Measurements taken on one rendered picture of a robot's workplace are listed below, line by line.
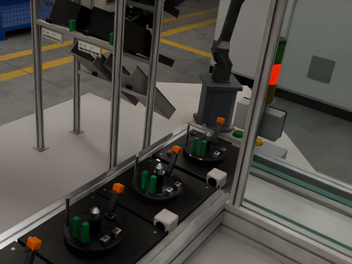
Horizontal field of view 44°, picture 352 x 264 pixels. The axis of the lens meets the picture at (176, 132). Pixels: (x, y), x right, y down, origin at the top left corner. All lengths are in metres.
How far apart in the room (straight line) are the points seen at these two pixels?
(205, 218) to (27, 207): 0.51
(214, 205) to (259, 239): 0.15
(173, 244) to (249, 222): 0.25
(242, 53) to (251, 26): 0.30
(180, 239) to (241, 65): 3.73
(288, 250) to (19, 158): 0.90
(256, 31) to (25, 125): 3.20
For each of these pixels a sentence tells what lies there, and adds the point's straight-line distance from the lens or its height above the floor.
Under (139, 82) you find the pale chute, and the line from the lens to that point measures 1.35.
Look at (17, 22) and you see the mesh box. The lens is 5.68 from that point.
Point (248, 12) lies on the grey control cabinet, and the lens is 4.55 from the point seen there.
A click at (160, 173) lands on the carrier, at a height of 1.03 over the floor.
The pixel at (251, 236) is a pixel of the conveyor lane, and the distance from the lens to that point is 1.22.
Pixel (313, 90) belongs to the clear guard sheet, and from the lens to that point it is 1.00.
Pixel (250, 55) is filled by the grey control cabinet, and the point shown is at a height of 0.35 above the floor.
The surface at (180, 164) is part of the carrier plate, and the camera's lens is 1.31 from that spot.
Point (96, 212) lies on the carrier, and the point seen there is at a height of 1.04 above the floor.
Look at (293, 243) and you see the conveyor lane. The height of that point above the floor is 0.93.
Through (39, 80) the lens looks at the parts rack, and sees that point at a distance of 1.47.
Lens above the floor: 1.67
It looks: 28 degrees down
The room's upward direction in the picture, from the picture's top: 7 degrees clockwise
